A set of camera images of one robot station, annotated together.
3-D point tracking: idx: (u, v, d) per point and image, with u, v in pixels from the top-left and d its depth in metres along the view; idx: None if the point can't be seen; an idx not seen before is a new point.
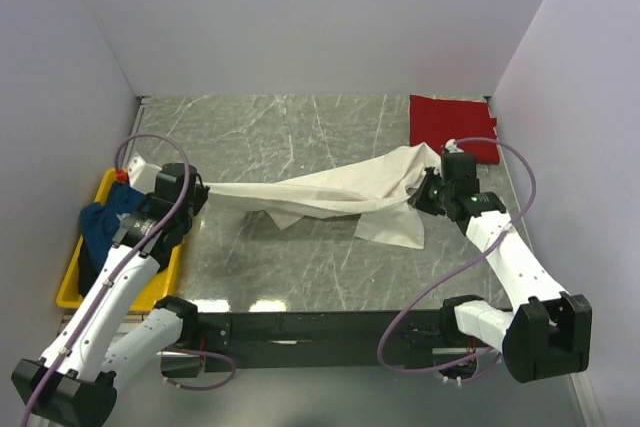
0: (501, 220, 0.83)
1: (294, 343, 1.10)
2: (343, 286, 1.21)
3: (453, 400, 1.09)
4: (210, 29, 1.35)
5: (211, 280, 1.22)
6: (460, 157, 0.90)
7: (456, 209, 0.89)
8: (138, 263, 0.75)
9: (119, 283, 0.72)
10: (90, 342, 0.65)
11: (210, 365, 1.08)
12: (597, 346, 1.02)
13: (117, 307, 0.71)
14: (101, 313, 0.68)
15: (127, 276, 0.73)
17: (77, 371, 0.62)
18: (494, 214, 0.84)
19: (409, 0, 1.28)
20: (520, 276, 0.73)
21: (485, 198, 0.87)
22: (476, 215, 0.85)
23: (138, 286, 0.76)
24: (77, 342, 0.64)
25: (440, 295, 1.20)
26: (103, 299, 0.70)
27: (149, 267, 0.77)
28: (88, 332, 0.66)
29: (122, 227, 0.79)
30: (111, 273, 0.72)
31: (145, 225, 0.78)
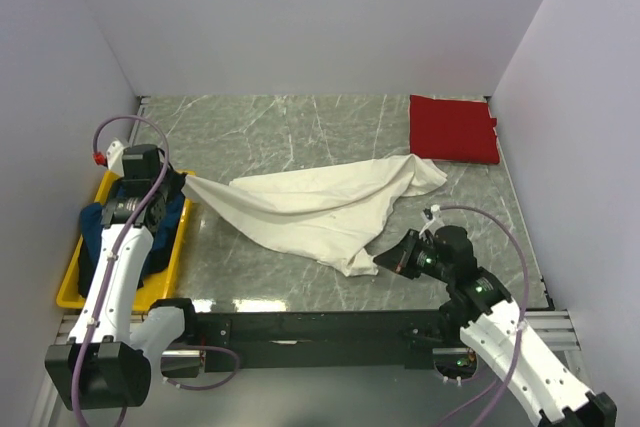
0: (511, 315, 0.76)
1: (294, 343, 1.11)
2: (344, 285, 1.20)
3: (453, 399, 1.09)
4: (210, 30, 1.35)
5: (210, 280, 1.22)
6: (461, 246, 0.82)
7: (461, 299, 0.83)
8: (136, 233, 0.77)
9: (123, 256, 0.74)
10: (114, 310, 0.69)
11: (210, 366, 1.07)
12: (597, 346, 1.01)
13: (127, 277, 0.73)
14: (116, 283, 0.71)
15: (129, 246, 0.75)
17: (111, 335, 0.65)
18: (500, 305, 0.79)
19: (409, 0, 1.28)
20: (547, 382, 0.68)
21: (489, 288, 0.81)
22: (486, 311, 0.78)
23: (141, 256, 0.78)
24: (102, 314, 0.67)
25: (440, 295, 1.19)
26: (114, 271, 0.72)
27: (147, 237, 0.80)
28: (110, 302, 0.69)
29: (106, 211, 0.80)
30: (112, 247, 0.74)
31: (129, 204, 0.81)
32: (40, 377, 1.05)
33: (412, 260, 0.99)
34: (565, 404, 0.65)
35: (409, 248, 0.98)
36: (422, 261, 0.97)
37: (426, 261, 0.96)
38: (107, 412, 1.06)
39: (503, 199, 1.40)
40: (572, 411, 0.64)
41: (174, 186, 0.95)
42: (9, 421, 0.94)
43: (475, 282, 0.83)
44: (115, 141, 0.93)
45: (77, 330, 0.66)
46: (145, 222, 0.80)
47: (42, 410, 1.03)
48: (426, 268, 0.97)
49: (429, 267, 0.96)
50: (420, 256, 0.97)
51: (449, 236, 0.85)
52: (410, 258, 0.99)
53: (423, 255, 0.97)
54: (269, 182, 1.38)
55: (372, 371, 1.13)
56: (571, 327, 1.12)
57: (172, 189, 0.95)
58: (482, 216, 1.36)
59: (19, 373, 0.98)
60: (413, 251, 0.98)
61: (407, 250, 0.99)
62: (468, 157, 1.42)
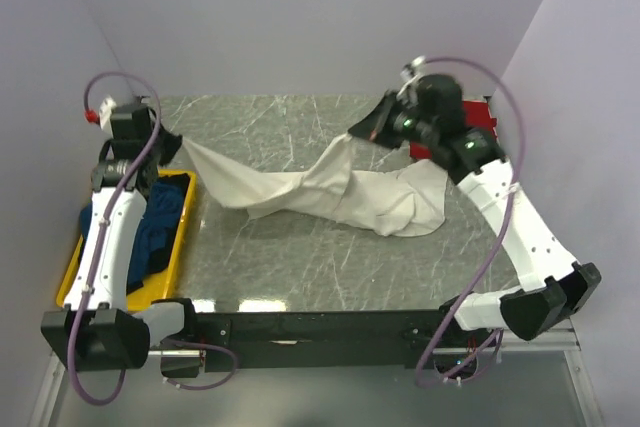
0: (502, 174, 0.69)
1: (294, 343, 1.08)
2: (343, 285, 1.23)
3: (453, 399, 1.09)
4: (210, 30, 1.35)
5: (210, 280, 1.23)
6: (450, 92, 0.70)
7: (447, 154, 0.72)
8: (128, 198, 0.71)
9: (116, 220, 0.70)
10: (109, 277, 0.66)
11: (209, 367, 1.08)
12: (603, 346, 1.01)
13: (122, 241, 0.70)
14: (110, 248, 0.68)
15: (122, 211, 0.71)
17: (107, 303, 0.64)
18: (493, 166, 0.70)
19: (409, 0, 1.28)
20: (533, 250, 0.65)
21: (482, 143, 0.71)
22: (476, 173, 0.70)
23: (133, 221, 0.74)
24: (97, 280, 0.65)
25: (440, 295, 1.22)
26: (106, 237, 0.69)
27: (140, 203, 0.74)
28: (104, 268, 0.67)
29: (95, 176, 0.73)
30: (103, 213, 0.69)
31: (119, 167, 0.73)
32: (39, 377, 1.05)
33: (390, 127, 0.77)
34: (551, 273, 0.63)
35: (386, 114, 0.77)
36: (401, 126, 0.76)
37: (405, 125, 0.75)
38: (107, 412, 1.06)
39: None
40: (556, 280, 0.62)
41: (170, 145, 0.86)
42: (10, 421, 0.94)
43: (464, 138, 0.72)
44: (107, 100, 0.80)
45: (73, 296, 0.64)
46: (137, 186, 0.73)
47: (42, 410, 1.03)
48: (404, 134, 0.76)
49: (409, 133, 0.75)
50: (399, 119, 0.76)
51: (436, 82, 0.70)
52: (385, 124, 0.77)
53: (401, 118, 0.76)
54: None
55: (372, 371, 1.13)
56: (570, 327, 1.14)
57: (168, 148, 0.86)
58: (482, 216, 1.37)
59: (19, 372, 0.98)
60: (390, 115, 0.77)
61: (383, 116, 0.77)
62: None
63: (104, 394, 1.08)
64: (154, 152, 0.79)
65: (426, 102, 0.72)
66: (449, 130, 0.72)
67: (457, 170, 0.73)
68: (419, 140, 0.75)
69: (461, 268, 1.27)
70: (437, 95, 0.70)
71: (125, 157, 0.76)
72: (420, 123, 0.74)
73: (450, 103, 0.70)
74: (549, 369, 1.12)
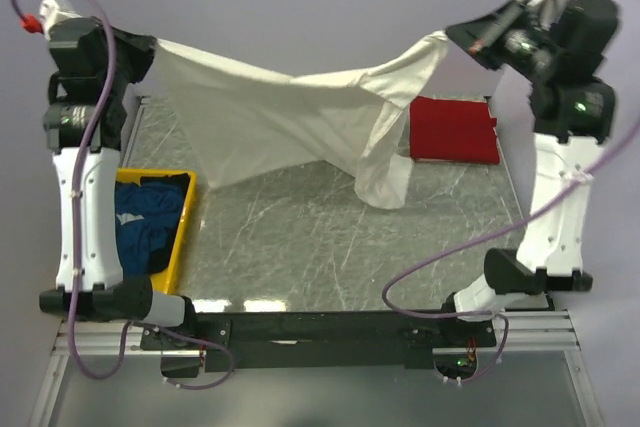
0: (581, 157, 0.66)
1: (294, 343, 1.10)
2: (343, 285, 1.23)
3: (453, 399, 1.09)
4: (210, 30, 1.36)
5: (210, 280, 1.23)
6: (602, 26, 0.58)
7: (547, 96, 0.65)
8: (96, 162, 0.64)
9: (89, 189, 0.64)
10: (97, 254, 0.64)
11: (210, 366, 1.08)
12: (604, 345, 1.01)
13: (101, 212, 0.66)
14: (89, 222, 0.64)
15: (93, 179, 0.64)
17: (102, 281, 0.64)
18: (579, 142, 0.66)
19: (408, 0, 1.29)
20: (550, 238, 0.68)
21: (594, 107, 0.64)
22: (560, 141, 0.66)
23: (110, 180, 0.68)
24: (84, 259, 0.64)
25: (440, 295, 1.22)
26: (82, 211, 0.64)
27: (111, 157, 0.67)
28: (89, 245, 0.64)
29: (52, 126, 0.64)
30: (72, 183, 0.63)
31: (76, 115, 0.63)
32: (39, 376, 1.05)
33: (501, 42, 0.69)
34: (547, 264, 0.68)
35: (504, 23, 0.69)
36: (516, 46, 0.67)
37: (522, 46, 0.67)
38: (107, 412, 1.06)
39: (503, 199, 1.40)
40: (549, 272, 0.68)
41: (132, 62, 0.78)
42: (9, 420, 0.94)
43: (582, 92, 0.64)
44: (44, 1, 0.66)
45: (63, 274, 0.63)
46: (103, 143, 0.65)
47: (42, 410, 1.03)
48: (514, 55, 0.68)
49: (521, 58, 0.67)
50: (516, 38, 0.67)
51: (589, 8, 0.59)
52: (499, 35, 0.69)
53: (518, 37, 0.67)
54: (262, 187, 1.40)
55: (372, 372, 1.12)
56: (571, 327, 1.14)
57: (131, 67, 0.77)
58: (482, 216, 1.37)
59: (19, 373, 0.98)
60: (507, 30, 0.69)
61: (501, 23, 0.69)
62: (467, 158, 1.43)
63: (105, 394, 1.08)
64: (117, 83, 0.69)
65: (560, 27, 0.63)
66: (567, 72, 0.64)
67: (549, 118, 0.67)
68: (531, 72, 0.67)
69: (461, 268, 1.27)
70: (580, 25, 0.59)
71: (81, 96, 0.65)
72: (540, 51, 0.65)
73: (584, 40, 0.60)
74: (550, 369, 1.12)
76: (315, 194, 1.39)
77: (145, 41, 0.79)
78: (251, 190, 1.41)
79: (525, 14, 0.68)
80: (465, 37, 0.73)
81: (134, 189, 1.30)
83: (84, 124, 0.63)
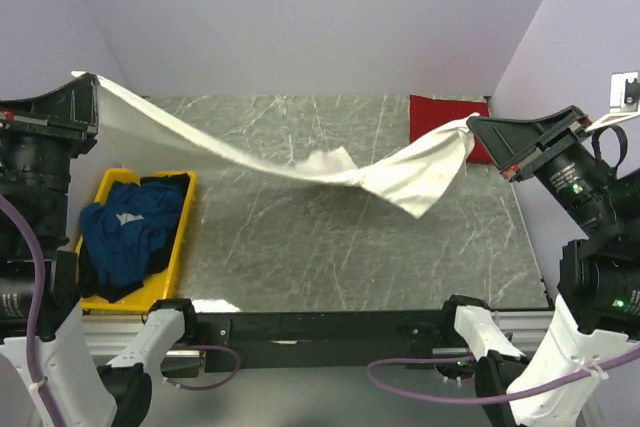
0: (606, 350, 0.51)
1: (294, 342, 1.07)
2: (343, 285, 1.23)
3: (453, 399, 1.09)
4: (210, 30, 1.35)
5: (211, 280, 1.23)
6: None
7: (583, 276, 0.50)
8: (54, 346, 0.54)
9: (53, 372, 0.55)
10: (81, 420, 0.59)
11: (209, 367, 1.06)
12: None
13: (74, 381, 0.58)
14: (65, 404, 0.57)
15: (55, 364, 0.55)
17: None
18: (611, 338, 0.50)
19: (409, 0, 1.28)
20: (541, 407, 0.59)
21: None
22: (579, 329, 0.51)
23: (73, 335, 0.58)
24: (69, 425, 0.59)
25: (440, 295, 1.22)
26: (54, 393, 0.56)
27: (68, 324, 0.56)
28: (71, 415, 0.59)
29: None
30: (33, 378, 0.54)
31: (9, 293, 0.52)
32: None
33: (547, 169, 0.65)
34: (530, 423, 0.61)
35: (551, 152, 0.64)
36: (563, 182, 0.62)
37: (571, 186, 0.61)
38: None
39: (503, 199, 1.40)
40: None
41: (70, 149, 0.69)
42: (9, 421, 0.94)
43: None
44: None
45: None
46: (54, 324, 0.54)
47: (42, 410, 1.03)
48: (565, 189, 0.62)
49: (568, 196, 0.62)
50: (567, 172, 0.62)
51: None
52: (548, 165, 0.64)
53: (570, 173, 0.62)
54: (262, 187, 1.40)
55: (372, 371, 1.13)
56: None
57: (68, 152, 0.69)
58: (482, 216, 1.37)
59: (19, 374, 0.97)
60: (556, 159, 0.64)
61: (546, 151, 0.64)
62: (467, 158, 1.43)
63: None
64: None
65: (616, 187, 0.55)
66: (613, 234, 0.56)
67: None
68: (578, 212, 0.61)
69: (460, 268, 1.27)
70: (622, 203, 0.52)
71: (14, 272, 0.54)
72: (592, 197, 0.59)
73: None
74: None
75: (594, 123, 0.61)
76: (315, 194, 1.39)
77: (83, 99, 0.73)
78: (251, 190, 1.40)
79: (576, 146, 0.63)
80: (496, 141, 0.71)
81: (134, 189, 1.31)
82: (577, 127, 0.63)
83: (24, 312, 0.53)
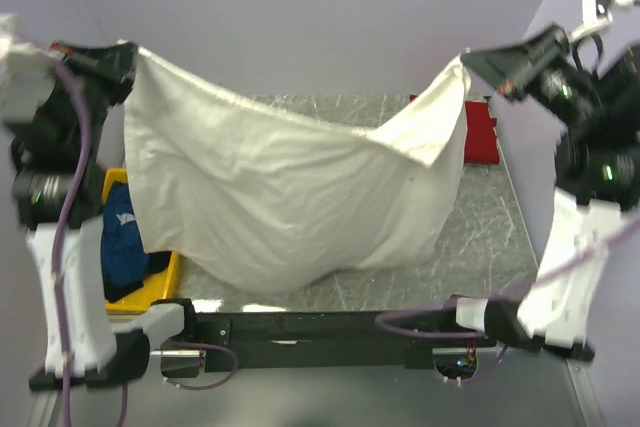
0: (601, 221, 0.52)
1: (294, 343, 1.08)
2: (343, 285, 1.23)
3: (453, 399, 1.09)
4: (209, 31, 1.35)
5: (210, 280, 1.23)
6: None
7: (575, 158, 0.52)
8: (77, 239, 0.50)
9: (72, 268, 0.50)
10: (86, 337, 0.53)
11: (210, 367, 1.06)
12: (605, 348, 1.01)
13: (90, 286, 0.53)
14: (77, 311, 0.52)
15: (75, 262, 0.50)
17: (96, 365, 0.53)
18: (600, 209, 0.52)
19: (409, 0, 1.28)
20: (551, 306, 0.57)
21: (626, 170, 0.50)
22: (578, 205, 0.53)
23: (96, 249, 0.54)
24: (72, 342, 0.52)
25: (440, 295, 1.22)
26: (66, 298, 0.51)
27: (93, 230, 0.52)
28: (78, 329, 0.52)
29: (20, 201, 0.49)
30: (53, 267, 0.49)
31: (50, 185, 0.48)
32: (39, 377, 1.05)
33: (535, 83, 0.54)
34: (550, 333, 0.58)
35: (539, 65, 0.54)
36: (553, 91, 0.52)
37: (560, 92, 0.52)
38: (107, 411, 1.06)
39: (503, 199, 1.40)
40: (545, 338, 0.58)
41: (111, 94, 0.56)
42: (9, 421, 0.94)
43: (610, 153, 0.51)
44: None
45: (50, 359, 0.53)
46: (83, 218, 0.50)
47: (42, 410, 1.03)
48: (553, 103, 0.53)
49: (561, 106, 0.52)
50: (555, 81, 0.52)
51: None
52: (535, 76, 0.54)
53: (557, 79, 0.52)
54: None
55: (372, 371, 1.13)
56: None
57: (108, 95, 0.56)
58: (482, 216, 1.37)
59: (18, 374, 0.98)
60: (546, 65, 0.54)
61: (536, 62, 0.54)
62: (467, 158, 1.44)
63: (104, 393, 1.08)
64: (94, 133, 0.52)
65: (604, 80, 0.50)
66: (607, 131, 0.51)
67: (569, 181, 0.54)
68: (570, 123, 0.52)
69: (460, 268, 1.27)
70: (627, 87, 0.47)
71: (51, 158, 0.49)
72: (582, 100, 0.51)
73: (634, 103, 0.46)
74: (550, 368, 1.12)
75: (574, 34, 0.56)
76: None
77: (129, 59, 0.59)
78: None
79: (564, 51, 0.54)
80: (489, 73, 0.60)
81: None
82: (562, 35, 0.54)
83: (58, 202, 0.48)
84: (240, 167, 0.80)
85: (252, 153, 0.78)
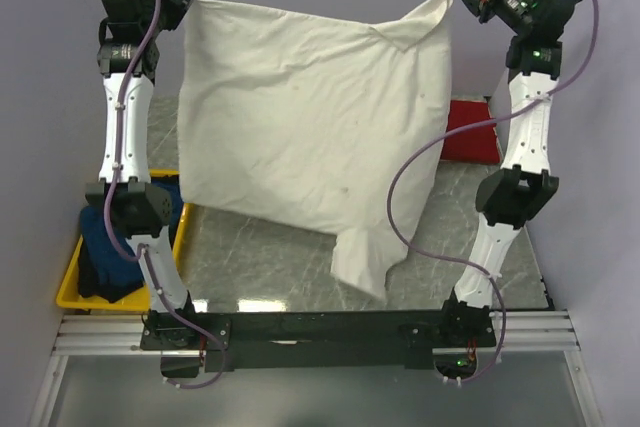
0: (542, 83, 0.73)
1: (294, 343, 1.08)
2: (343, 285, 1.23)
3: (453, 400, 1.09)
4: None
5: (210, 280, 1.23)
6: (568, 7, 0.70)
7: (513, 55, 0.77)
8: (138, 81, 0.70)
9: (131, 102, 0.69)
10: (133, 155, 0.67)
11: (209, 368, 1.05)
12: (606, 348, 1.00)
13: (139, 126, 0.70)
14: (130, 131, 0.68)
15: (135, 95, 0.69)
17: (136, 175, 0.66)
18: (541, 77, 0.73)
19: None
20: (521, 143, 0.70)
21: (546, 58, 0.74)
22: (524, 75, 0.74)
23: (147, 106, 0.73)
24: (122, 156, 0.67)
25: (440, 295, 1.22)
26: (124, 120, 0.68)
27: (148, 88, 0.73)
28: (128, 147, 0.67)
29: (103, 57, 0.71)
30: (118, 97, 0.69)
31: (125, 50, 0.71)
32: (39, 377, 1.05)
33: (500, 1, 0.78)
34: (520, 163, 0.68)
35: None
36: (512, 6, 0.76)
37: (516, 6, 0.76)
38: (108, 412, 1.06)
39: None
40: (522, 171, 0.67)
41: (170, 17, 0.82)
42: (11, 421, 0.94)
43: (539, 48, 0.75)
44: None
45: (104, 170, 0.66)
46: (143, 72, 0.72)
47: (43, 410, 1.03)
48: (510, 15, 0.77)
49: (514, 16, 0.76)
50: (512, 0, 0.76)
51: None
52: None
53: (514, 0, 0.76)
54: None
55: (372, 371, 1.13)
56: (571, 327, 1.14)
57: (166, 17, 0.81)
58: None
59: (19, 375, 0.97)
60: None
61: None
62: (467, 158, 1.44)
63: (105, 394, 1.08)
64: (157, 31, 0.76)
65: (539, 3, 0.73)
66: (542, 36, 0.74)
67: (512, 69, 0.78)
68: (517, 27, 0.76)
69: (461, 268, 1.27)
70: (549, 5, 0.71)
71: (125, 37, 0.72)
72: (527, 16, 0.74)
73: (549, 17, 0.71)
74: (550, 369, 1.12)
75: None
76: None
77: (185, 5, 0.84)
78: None
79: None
80: None
81: None
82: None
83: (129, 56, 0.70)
84: (286, 65, 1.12)
85: (294, 53, 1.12)
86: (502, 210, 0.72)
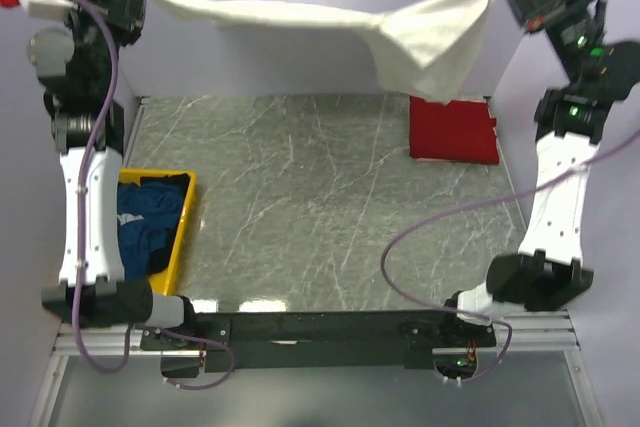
0: (579, 152, 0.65)
1: (294, 343, 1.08)
2: (343, 285, 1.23)
3: (453, 399, 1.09)
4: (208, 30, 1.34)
5: (210, 280, 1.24)
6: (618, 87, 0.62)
7: (545, 109, 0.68)
8: (101, 159, 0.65)
9: (94, 184, 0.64)
10: (100, 247, 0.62)
11: (210, 368, 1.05)
12: (605, 348, 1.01)
13: (105, 209, 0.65)
14: (93, 221, 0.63)
15: (98, 176, 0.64)
17: (104, 275, 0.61)
18: (580, 142, 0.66)
19: None
20: (547, 223, 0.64)
21: (585, 119, 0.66)
22: (557, 136, 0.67)
23: (113, 184, 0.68)
24: (88, 250, 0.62)
25: (440, 295, 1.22)
26: (87, 204, 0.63)
27: (115, 162, 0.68)
28: (93, 238, 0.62)
29: (59, 131, 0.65)
30: (78, 180, 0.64)
31: (84, 123, 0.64)
32: (39, 377, 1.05)
33: (555, 28, 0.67)
34: (545, 248, 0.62)
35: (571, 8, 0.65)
36: (569, 39, 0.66)
37: (575, 40, 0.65)
38: (108, 412, 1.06)
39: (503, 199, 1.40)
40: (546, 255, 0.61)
41: (121, 38, 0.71)
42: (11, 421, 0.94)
43: (579, 106, 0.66)
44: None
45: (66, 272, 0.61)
46: (108, 144, 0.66)
47: (42, 411, 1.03)
48: (563, 48, 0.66)
49: (567, 52, 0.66)
50: (571, 31, 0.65)
51: (612, 74, 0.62)
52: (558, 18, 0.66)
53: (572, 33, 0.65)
54: (260, 188, 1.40)
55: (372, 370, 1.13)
56: (571, 327, 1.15)
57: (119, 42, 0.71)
58: (482, 216, 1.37)
59: (19, 377, 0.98)
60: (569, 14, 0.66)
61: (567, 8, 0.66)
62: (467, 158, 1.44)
63: (105, 395, 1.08)
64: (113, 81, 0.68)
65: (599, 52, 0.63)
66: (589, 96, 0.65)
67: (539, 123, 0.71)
68: (570, 64, 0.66)
69: (460, 268, 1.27)
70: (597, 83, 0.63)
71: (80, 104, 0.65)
72: (585, 60, 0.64)
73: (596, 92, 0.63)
74: (550, 368, 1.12)
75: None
76: (315, 194, 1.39)
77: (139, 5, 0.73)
78: (250, 191, 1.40)
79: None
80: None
81: (136, 190, 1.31)
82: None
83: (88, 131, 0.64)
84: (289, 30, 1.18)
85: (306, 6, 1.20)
86: (518, 295, 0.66)
